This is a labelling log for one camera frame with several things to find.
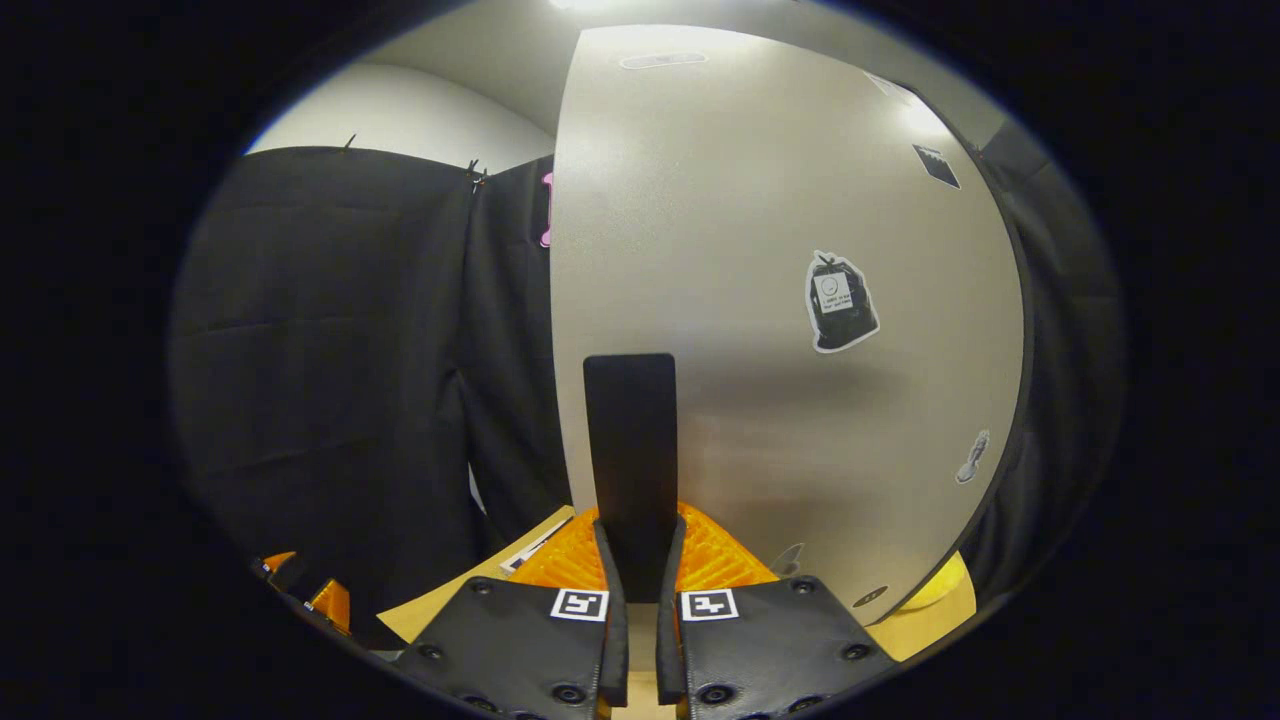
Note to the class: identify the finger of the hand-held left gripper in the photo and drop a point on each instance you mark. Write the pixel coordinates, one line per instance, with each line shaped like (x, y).
(280, 560)
(332, 603)

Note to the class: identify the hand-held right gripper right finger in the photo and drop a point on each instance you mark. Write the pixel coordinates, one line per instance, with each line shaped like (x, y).
(670, 650)

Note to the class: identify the ceiling light panel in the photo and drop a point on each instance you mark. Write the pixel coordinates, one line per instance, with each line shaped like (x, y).
(575, 3)

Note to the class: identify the black backdrop cloth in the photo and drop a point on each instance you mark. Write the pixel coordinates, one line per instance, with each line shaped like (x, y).
(330, 350)

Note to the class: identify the dark cover book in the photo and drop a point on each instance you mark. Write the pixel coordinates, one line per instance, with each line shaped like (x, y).
(530, 555)

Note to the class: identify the yellow plush toy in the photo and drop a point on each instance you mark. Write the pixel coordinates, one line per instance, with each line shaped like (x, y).
(945, 590)

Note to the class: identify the grey cabinet door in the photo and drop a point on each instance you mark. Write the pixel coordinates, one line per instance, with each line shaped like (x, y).
(760, 200)

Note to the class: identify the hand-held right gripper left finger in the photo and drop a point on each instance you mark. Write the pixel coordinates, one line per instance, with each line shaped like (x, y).
(615, 650)

